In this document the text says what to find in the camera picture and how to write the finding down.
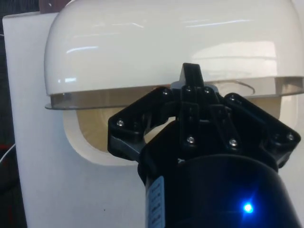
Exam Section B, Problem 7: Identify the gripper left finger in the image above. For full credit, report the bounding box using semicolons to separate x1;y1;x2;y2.
108;63;200;162

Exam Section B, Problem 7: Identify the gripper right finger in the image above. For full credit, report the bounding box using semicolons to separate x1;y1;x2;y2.
192;63;301;170

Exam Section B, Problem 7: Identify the rounded box lid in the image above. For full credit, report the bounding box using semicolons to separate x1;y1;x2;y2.
43;0;304;111

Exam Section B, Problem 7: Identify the cream box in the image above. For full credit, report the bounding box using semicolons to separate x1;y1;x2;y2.
62;91;300;167

